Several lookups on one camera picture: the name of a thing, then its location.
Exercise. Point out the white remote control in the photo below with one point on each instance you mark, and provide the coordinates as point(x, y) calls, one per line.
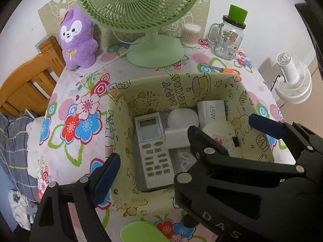
point(154, 156)

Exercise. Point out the cartoon print fabric storage box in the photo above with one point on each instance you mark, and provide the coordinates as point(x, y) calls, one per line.
point(156, 90)

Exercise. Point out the purple plush toy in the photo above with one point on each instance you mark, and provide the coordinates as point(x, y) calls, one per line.
point(78, 48)

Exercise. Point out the glass mug jar black lid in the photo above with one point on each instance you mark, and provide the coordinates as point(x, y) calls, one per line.
point(225, 45)

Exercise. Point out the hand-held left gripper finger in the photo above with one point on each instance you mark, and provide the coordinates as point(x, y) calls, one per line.
point(106, 179)

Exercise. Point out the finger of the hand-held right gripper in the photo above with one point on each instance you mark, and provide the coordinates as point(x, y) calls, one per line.
point(267, 126)
point(201, 151)

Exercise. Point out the white rounded device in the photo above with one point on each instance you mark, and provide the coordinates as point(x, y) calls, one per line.
point(183, 118)

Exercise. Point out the cream round printed case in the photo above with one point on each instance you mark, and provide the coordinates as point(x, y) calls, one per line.
point(219, 133)

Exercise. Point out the grey plaid blanket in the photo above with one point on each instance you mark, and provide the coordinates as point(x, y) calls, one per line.
point(15, 143)

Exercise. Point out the clear plastic bag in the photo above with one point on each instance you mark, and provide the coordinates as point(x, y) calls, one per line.
point(184, 160)

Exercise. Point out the white power adapter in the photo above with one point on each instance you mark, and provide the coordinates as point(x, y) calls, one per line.
point(210, 113)

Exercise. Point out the floral tablecloth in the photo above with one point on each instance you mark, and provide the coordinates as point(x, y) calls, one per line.
point(83, 136)

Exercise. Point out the white standing fan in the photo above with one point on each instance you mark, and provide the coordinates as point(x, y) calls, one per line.
point(290, 68)

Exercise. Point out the cotton swab container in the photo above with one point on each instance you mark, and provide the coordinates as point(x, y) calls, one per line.
point(191, 36)

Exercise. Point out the white rectangular block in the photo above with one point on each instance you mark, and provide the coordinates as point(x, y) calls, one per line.
point(176, 138)

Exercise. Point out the green plastic cup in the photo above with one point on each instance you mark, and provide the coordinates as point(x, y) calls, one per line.
point(237, 13)

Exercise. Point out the white patterned cloth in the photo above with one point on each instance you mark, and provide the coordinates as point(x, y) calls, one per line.
point(21, 209)

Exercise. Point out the green desk fan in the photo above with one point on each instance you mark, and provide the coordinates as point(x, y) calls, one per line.
point(141, 2)

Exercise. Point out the light green plastic item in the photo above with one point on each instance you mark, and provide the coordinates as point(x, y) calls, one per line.
point(143, 232)

